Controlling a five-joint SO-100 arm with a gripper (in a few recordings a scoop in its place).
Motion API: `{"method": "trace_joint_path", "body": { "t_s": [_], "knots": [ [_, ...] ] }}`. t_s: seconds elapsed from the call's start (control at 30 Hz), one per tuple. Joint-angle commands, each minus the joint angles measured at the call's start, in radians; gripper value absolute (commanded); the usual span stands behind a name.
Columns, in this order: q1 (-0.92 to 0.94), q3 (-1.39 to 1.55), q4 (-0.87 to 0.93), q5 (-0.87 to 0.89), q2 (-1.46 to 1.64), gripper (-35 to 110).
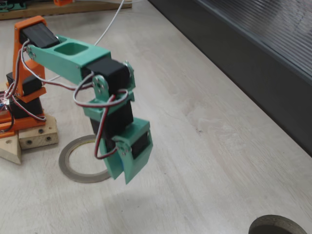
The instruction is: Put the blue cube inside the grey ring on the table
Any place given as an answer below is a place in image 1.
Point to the wooden base block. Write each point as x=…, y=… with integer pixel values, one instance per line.
x=36, y=140

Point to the grey desk divider panel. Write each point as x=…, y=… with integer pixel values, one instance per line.
x=243, y=61

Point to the second green orange robot arm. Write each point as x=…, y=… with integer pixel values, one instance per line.
x=13, y=6

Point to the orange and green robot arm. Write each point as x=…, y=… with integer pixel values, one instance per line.
x=61, y=64

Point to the flat wooden board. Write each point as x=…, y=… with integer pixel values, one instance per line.
x=73, y=11

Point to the light wooden plank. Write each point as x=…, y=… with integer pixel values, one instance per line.
x=9, y=151

